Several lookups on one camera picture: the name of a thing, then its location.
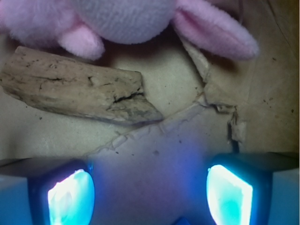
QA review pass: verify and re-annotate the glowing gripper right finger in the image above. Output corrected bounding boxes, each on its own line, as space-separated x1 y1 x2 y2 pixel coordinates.
206 152 300 225

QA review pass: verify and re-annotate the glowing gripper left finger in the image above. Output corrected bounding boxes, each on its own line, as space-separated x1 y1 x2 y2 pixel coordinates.
0 158 95 225

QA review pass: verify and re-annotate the brown paper bag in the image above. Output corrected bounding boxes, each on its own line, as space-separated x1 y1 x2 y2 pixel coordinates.
0 0 300 225

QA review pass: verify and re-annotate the brown wood piece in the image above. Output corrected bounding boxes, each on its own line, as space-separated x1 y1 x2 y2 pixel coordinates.
0 46 163 126

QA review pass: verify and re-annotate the pink plush bunny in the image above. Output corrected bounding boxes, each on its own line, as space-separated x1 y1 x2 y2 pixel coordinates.
0 0 259 60

